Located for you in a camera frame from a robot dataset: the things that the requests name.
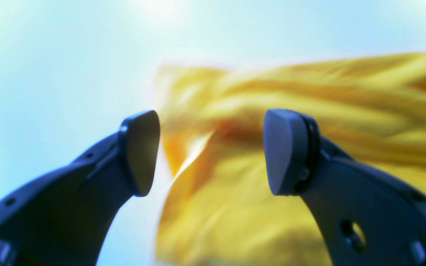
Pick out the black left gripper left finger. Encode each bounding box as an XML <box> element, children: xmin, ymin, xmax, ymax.
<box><xmin>0</xmin><ymin>110</ymin><xmax>160</xmax><ymax>266</ymax></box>

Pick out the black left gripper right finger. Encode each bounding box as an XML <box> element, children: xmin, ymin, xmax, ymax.
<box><xmin>263</xmin><ymin>109</ymin><xmax>426</xmax><ymax>266</ymax></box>

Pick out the orange T-shirt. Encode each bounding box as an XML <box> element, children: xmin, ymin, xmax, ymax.
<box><xmin>154</xmin><ymin>53</ymin><xmax>426</xmax><ymax>266</ymax></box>

